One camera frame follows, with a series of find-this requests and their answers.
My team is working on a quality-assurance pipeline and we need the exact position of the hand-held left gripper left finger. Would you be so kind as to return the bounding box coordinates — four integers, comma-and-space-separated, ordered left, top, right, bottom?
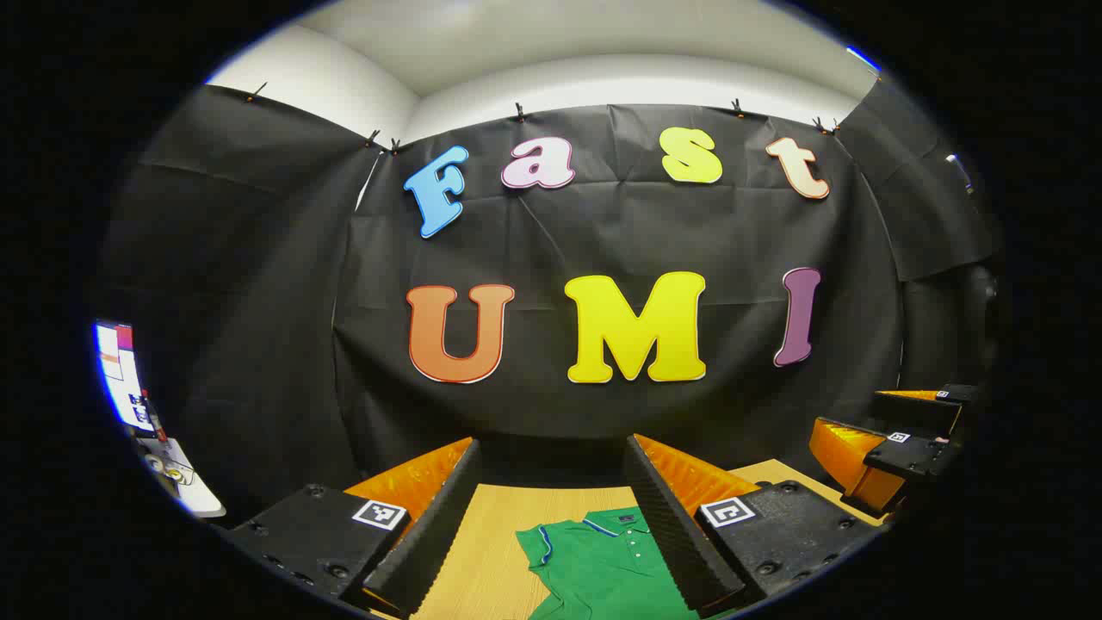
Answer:
226, 437, 483, 620

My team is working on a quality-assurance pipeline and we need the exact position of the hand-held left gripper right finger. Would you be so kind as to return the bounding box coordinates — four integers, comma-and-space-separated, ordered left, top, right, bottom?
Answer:
622, 433, 886, 619

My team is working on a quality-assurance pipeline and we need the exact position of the green T-shirt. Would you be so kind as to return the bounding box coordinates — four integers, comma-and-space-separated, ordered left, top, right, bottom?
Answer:
515, 506, 700, 620

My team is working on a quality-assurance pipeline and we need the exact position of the white side table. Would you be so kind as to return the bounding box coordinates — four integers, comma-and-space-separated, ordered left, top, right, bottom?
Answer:
138, 435, 226, 519

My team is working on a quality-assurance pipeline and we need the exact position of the black backdrop cloth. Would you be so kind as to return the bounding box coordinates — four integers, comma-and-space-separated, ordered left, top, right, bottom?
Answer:
95, 82, 1004, 526

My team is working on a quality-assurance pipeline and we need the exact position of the computer monitor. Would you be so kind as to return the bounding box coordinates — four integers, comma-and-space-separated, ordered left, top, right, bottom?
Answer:
93, 320, 160, 433

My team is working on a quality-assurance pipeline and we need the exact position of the row of black cloth clips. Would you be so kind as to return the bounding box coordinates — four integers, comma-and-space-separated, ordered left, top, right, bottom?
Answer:
245, 82, 840, 156

